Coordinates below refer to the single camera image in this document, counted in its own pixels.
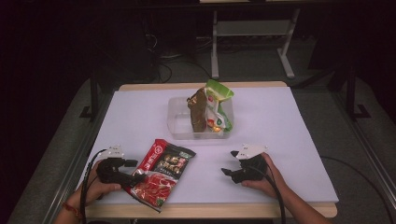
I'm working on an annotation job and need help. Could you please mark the black floor cable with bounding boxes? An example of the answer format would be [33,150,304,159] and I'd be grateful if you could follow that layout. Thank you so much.
[320,155,395,224]

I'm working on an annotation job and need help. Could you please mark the wooden table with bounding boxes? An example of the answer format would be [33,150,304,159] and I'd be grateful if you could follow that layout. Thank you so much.
[83,81,339,218]

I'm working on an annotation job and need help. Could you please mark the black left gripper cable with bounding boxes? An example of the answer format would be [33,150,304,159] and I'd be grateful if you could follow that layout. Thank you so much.
[79,148,108,224]

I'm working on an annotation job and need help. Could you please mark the red and black food packet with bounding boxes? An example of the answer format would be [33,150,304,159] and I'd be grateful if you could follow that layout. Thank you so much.
[124,138,197,213]

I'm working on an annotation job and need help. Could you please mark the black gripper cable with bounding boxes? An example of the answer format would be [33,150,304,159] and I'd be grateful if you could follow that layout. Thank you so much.
[248,166,288,224]
[79,148,108,224]

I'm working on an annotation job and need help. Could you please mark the gold foil packet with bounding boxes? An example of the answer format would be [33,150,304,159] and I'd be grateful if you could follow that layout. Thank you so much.
[186,88,208,133]

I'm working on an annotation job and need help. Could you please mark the person's left hand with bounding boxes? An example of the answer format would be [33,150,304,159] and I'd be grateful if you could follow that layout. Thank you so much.
[66,160,122,208]

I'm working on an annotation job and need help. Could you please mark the white metal desk frame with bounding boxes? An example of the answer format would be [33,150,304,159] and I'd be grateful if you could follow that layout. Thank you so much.
[211,7,302,80]

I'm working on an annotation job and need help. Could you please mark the metal rail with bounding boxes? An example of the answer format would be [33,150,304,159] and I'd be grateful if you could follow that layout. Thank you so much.
[41,91,113,224]
[330,91,396,203]

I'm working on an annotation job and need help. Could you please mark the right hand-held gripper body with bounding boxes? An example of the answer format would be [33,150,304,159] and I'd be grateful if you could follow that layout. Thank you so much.
[232,143,269,185]

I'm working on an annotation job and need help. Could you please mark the clear plastic container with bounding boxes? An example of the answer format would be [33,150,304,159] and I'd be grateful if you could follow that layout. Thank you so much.
[166,96,235,140]

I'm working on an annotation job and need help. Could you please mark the black metal stand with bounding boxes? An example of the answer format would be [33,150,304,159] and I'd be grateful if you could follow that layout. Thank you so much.
[78,69,101,120]
[345,66,372,120]

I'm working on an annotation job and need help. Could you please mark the white table mat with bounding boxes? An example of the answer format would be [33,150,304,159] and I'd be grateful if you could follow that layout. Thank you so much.
[76,87,340,204]

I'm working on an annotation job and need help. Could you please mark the person's right hand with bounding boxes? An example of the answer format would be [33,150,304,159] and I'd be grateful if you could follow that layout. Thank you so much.
[241,152,289,199]

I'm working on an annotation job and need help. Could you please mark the white and green corn packet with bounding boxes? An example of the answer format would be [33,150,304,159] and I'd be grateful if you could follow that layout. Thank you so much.
[204,78,235,134]

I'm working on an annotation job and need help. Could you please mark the red bracelet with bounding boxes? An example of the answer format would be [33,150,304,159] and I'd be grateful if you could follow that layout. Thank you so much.
[62,202,80,217]

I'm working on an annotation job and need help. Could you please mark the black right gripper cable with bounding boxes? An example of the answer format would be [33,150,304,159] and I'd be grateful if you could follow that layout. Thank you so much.
[248,166,288,224]

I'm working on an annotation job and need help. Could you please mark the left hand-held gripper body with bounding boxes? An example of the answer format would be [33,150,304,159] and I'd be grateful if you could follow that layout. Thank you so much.
[96,144,132,188]

